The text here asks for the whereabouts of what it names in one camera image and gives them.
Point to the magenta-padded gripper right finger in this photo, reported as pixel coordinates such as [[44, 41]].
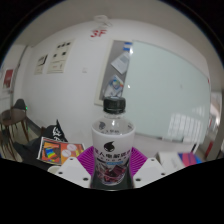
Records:
[[148, 168]]

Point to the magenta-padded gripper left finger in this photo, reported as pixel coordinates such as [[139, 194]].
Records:
[[74, 168]]

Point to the clear black-capped drink bottle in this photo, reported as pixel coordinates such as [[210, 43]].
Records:
[[113, 140]]

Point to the colourful printed magazine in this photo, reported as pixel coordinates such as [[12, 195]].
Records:
[[56, 150]]

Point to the black jacket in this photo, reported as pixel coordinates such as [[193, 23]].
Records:
[[56, 132]]

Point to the round dark wooden table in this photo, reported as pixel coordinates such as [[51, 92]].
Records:
[[13, 116]]

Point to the dark upholstered chair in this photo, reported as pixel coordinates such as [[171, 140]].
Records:
[[20, 103]]

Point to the grey pin board with papers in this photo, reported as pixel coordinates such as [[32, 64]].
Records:
[[115, 70]]

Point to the white ceiling device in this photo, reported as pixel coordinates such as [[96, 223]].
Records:
[[102, 20]]

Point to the large wall whiteboard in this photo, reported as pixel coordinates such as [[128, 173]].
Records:
[[166, 90]]

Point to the white wall switch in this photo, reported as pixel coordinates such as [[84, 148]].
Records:
[[84, 70]]

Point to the small white wall poster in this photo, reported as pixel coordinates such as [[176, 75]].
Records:
[[41, 64]]

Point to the red wall poster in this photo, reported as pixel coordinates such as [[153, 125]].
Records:
[[8, 78]]

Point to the large white wall poster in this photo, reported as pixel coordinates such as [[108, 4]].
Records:
[[60, 56]]

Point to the red wall sign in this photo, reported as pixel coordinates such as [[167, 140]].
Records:
[[98, 33]]

